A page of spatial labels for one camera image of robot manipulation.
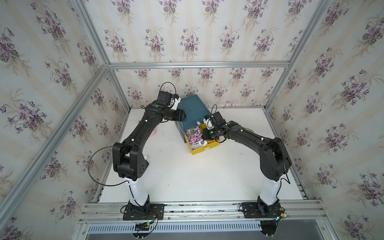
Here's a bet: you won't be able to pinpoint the yellow drawer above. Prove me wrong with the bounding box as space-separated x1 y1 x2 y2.
185 124 220 155

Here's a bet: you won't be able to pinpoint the teal drawer cabinet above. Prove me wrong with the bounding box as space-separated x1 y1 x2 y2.
175 95 211 143

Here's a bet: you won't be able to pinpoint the pink flowers seed bag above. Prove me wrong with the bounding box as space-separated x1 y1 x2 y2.
185 126 208 150

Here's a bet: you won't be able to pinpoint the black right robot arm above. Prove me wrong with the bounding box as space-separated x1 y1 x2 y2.
203 121 292 206

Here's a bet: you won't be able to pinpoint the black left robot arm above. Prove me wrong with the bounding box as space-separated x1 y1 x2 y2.
112 103 186 209

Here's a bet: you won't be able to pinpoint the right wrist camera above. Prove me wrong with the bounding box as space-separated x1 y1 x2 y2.
203 112 227 130

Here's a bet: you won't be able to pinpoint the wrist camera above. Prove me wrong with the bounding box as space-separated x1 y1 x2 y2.
156 91 181 110
203 112 227 130

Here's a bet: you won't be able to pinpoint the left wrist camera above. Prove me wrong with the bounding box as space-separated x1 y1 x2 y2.
156 91 181 110

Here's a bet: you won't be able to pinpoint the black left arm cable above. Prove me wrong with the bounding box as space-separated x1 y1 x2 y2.
87 145 130 187

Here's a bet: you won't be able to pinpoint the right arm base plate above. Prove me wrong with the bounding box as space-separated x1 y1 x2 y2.
238 201 285 219

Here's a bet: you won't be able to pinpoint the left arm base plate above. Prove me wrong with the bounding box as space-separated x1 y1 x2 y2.
121 203 165 221

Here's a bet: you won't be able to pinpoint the white perforated cable duct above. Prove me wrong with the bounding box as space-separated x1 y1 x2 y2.
88 221 262 234

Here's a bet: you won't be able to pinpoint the aluminium mounting rail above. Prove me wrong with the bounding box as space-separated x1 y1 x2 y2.
79 200 328 224

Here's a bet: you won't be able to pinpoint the aluminium frame profiles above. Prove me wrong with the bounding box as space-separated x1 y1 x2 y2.
1 1 331 227

